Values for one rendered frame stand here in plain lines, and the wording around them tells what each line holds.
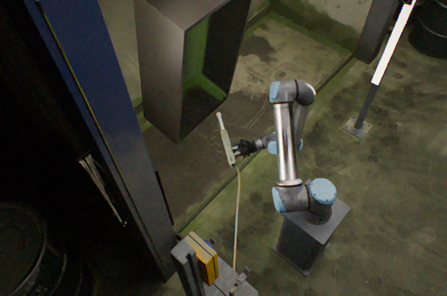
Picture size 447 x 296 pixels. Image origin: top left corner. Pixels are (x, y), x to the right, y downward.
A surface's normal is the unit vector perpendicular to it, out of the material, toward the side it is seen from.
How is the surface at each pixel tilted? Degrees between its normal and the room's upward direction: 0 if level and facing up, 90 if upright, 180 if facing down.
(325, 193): 5
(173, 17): 12
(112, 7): 57
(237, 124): 0
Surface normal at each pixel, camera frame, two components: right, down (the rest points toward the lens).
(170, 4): 0.14, -0.48
